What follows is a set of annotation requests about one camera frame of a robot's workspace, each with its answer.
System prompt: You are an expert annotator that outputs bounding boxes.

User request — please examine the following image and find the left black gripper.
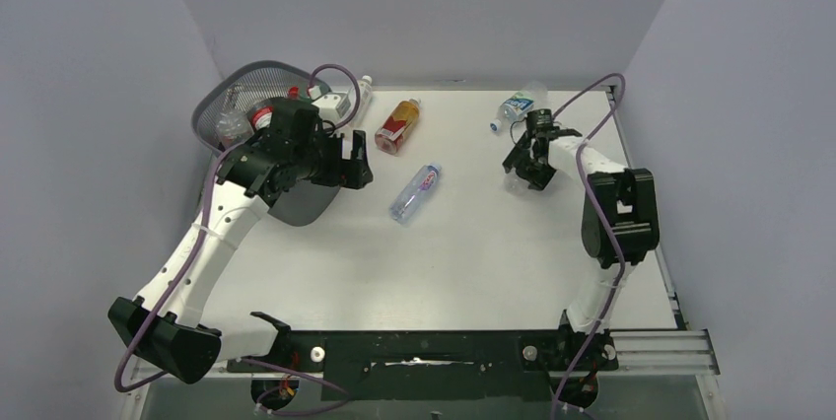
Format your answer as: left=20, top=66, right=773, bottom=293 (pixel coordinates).
left=293, top=126, right=372, bottom=190

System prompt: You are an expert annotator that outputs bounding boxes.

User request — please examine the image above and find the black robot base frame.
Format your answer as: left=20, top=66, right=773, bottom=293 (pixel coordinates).
left=227, top=327, right=619, bottom=401

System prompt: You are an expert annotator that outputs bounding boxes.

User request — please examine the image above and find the grey ribbed waste bin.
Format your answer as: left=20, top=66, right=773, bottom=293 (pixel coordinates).
left=190, top=60, right=338, bottom=227

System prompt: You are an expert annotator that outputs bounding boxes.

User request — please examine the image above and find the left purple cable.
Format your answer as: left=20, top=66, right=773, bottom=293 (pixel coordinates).
left=113, top=63, right=362, bottom=418

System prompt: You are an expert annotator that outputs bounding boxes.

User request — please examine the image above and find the blue label clear bottle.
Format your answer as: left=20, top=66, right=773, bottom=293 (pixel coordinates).
left=489, top=81, right=548, bottom=133

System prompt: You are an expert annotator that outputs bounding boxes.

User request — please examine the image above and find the clear bottle white label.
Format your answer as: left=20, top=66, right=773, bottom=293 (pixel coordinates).
left=348, top=75, right=374, bottom=127

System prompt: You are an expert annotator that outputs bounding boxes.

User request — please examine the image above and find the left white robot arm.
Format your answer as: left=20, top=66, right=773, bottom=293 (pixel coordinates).
left=107, top=97, right=374, bottom=392

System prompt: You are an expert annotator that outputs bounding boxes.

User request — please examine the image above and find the plain clear bottle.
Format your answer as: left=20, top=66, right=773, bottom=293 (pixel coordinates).
left=504, top=170, right=530, bottom=196

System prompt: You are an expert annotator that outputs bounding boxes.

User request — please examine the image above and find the pink blue label bottle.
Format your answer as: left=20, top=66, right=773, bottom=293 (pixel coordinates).
left=388, top=163, right=442, bottom=225

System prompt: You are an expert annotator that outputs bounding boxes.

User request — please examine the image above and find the red yellow label bottle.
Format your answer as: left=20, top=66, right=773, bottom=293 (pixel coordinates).
left=375, top=99, right=421, bottom=155

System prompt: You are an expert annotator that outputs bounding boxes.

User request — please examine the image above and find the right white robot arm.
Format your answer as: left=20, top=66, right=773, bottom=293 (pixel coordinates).
left=502, top=108, right=660, bottom=368

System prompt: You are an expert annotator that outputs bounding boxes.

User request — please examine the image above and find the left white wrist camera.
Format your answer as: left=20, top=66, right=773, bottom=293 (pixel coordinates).
left=313, top=92, right=352, bottom=124

